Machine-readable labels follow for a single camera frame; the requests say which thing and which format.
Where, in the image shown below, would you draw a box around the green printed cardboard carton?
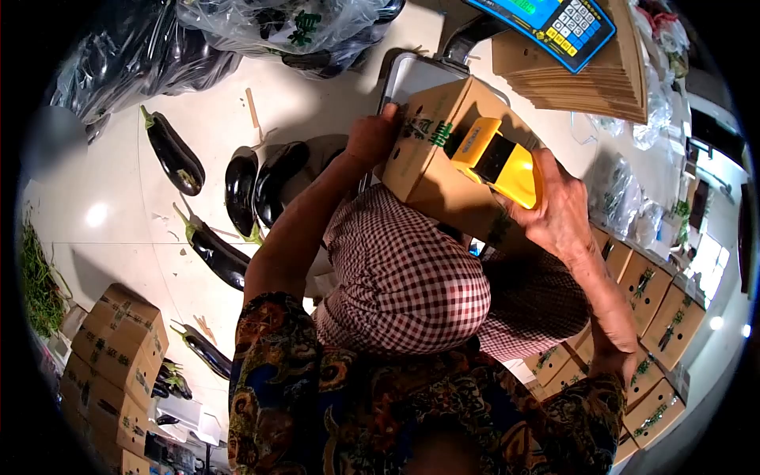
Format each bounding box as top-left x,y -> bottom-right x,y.
380,76 -> 550,257

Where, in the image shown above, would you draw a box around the small heap of eggplants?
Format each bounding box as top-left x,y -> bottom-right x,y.
150,358 -> 194,401

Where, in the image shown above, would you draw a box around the pile of green stalks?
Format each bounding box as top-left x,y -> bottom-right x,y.
19,205 -> 72,340

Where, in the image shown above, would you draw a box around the yellow tape dispenser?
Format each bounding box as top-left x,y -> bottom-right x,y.
450,117 -> 544,210

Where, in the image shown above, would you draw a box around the stack of packed cartons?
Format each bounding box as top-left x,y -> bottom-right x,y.
58,283 -> 171,475

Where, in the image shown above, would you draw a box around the person's left hand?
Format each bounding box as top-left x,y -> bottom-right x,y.
346,102 -> 406,171

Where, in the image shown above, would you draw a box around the person's left fingers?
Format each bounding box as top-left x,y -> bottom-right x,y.
380,102 -> 406,133

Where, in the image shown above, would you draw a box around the stack of flat cardboard sheets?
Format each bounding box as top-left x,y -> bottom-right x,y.
492,0 -> 649,125

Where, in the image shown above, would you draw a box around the person's right fingers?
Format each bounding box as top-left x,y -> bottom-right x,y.
494,147 -> 562,241

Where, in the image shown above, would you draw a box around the clear bag of eggplants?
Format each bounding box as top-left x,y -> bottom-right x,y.
176,0 -> 407,80
49,0 -> 243,127

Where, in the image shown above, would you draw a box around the crumpled clear plastic bags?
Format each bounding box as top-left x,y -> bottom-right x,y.
570,0 -> 692,247

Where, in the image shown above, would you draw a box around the person's right hand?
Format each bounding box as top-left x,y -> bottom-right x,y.
494,147 -> 596,269

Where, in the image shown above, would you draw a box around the dark purple eggplant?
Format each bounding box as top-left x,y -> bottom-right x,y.
170,322 -> 233,381
140,105 -> 206,197
224,146 -> 263,245
173,202 -> 253,292
253,141 -> 311,230

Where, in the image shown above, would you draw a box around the person's legs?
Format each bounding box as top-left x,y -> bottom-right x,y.
313,183 -> 591,364

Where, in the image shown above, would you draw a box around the person's body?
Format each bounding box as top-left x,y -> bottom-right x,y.
227,291 -> 629,475

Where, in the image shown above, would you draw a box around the row of packed cartons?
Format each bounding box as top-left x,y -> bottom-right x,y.
522,224 -> 709,467

